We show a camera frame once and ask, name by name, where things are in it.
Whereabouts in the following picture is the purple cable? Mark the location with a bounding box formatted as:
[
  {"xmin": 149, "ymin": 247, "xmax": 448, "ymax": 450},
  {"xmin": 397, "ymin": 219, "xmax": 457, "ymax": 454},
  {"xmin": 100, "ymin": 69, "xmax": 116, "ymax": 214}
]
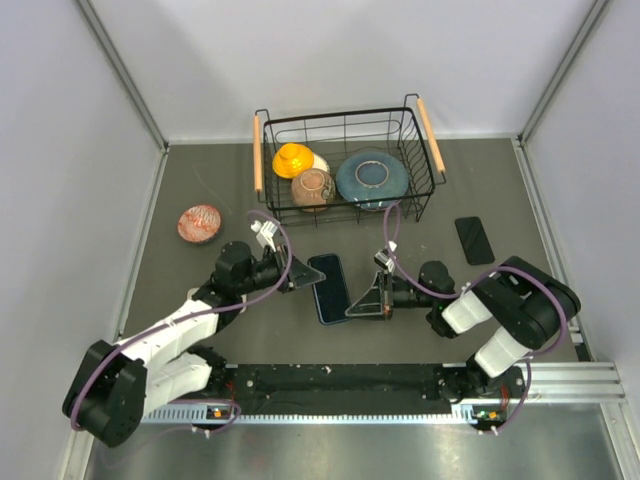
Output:
[
  {"xmin": 69, "ymin": 209, "xmax": 294, "ymax": 439},
  {"xmin": 382, "ymin": 201, "xmax": 572, "ymax": 436}
]

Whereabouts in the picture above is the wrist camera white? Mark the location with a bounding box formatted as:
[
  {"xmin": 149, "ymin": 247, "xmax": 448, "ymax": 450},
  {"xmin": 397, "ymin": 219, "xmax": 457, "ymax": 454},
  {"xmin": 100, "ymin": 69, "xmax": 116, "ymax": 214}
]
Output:
[
  {"xmin": 374, "ymin": 241, "xmax": 397, "ymax": 274},
  {"xmin": 250, "ymin": 220, "xmax": 278, "ymax": 251}
]

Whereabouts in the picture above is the brown ceramic bowl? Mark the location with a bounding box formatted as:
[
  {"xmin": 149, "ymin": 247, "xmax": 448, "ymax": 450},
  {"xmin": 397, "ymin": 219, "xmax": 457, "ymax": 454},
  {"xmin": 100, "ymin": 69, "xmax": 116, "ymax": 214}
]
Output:
[{"xmin": 291, "ymin": 168, "xmax": 336, "ymax": 213}]

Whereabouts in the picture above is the blue ceramic plate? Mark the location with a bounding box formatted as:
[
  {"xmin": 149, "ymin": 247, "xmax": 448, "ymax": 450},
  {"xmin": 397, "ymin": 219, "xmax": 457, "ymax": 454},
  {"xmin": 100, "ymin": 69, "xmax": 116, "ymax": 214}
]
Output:
[{"xmin": 335, "ymin": 151, "xmax": 409, "ymax": 210}]

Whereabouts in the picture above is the yellow bowl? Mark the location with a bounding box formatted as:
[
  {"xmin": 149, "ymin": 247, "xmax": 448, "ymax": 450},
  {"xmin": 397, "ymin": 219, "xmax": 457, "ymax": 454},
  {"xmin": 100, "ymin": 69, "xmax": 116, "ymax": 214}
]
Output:
[{"xmin": 272, "ymin": 143, "xmax": 314, "ymax": 179}]

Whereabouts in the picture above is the slotted cable duct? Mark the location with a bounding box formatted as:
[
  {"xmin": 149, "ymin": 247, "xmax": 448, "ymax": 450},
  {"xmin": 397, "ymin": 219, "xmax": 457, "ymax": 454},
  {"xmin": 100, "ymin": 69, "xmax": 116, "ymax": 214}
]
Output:
[{"xmin": 141, "ymin": 403, "xmax": 480, "ymax": 426}]

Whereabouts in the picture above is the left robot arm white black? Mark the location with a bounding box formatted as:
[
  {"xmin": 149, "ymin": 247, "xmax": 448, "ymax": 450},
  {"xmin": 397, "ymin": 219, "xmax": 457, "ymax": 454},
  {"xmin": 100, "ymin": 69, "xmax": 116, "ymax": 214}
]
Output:
[{"xmin": 62, "ymin": 241, "xmax": 326, "ymax": 448}]

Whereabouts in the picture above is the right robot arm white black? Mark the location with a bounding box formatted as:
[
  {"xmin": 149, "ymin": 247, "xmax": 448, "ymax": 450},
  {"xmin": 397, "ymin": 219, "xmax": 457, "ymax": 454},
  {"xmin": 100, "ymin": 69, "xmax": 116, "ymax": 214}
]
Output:
[{"xmin": 345, "ymin": 256, "xmax": 581, "ymax": 401}]

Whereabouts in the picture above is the blue smartphone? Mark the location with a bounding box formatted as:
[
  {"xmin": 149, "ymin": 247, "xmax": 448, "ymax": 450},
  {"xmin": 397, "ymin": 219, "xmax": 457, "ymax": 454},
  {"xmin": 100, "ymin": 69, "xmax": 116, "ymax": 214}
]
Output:
[{"xmin": 307, "ymin": 253, "xmax": 351, "ymax": 326}]

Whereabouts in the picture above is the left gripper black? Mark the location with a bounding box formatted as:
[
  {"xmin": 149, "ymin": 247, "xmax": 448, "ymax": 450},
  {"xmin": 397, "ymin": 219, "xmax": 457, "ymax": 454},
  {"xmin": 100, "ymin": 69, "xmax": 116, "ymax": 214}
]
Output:
[{"xmin": 237, "ymin": 243, "xmax": 325, "ymax": 296}]

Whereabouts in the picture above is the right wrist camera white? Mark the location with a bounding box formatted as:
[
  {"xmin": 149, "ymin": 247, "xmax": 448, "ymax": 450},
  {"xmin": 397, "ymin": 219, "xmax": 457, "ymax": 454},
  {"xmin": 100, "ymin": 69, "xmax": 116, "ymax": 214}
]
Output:
[{"xmin": 374, "ymin": 241, "xmax": 397, "ymax": 274}]

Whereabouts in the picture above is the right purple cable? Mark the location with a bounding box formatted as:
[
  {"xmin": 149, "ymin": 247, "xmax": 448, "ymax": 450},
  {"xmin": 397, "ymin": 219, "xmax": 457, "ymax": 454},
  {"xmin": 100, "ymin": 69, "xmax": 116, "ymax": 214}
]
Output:
[{"xmin": 382, "ymin": 201, "xmax": 572, "ymax": 436}]

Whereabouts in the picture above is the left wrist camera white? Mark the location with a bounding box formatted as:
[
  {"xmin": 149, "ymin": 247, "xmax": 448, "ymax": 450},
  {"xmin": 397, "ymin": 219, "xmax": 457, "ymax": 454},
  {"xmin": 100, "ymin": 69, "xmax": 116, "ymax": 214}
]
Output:
[{"xmin": 250, "ymin": 220, "xmax": 278, "ymax": 251}]

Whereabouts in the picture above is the red patterned bowl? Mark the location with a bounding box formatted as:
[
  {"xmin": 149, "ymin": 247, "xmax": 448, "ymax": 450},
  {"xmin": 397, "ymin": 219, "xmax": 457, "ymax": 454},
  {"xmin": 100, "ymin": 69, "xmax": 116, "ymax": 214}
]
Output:
[{"xmin": 177, "ymin": 204, "xmax": 222, "ymax": 244}]

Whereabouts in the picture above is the black wire dish basket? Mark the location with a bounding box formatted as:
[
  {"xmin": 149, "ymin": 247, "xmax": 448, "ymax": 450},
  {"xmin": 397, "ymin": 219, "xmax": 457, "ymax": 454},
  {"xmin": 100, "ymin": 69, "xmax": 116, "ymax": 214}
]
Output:
[{"xmin": 253, "ymin": 93, "xmax": 446, "ymax": 226}]

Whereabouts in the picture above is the white bowl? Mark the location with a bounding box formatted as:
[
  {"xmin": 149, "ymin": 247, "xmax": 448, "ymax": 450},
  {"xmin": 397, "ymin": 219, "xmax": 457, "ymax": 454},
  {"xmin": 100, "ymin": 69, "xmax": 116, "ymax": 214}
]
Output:
[{"xmin": 312, "ymin": 153, "xmax": 330, "ymax": 173}]

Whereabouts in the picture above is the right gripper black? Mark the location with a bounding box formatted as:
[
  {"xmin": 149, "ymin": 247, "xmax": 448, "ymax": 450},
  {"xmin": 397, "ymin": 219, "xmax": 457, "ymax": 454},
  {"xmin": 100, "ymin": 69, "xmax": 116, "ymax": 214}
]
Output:
[{"xmin": 348, "ymin": 269, "xmax": 437, "ymax": 319}]

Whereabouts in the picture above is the black smartphone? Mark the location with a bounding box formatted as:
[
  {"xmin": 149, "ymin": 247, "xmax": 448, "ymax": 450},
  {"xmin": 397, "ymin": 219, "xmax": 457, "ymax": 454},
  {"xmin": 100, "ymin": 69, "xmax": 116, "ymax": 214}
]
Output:
[{"xmin": 454, "ymin": 216, "xmax": 495, "ymax": 266}]

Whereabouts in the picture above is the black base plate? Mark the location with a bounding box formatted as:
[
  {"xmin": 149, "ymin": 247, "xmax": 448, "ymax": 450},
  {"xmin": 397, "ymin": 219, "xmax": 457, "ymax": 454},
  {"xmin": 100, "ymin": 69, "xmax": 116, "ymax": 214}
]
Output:
[{"xmin": 188, "ymin": 364, "xmax": 504, "ymax": 401}]

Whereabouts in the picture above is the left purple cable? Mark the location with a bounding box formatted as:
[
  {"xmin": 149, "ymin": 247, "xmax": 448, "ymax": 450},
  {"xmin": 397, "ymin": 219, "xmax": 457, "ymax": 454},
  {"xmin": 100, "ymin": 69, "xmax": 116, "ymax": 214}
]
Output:
[{"xmin": 69, "ymin": 209, "xmax": 294, "ymax": 439}]

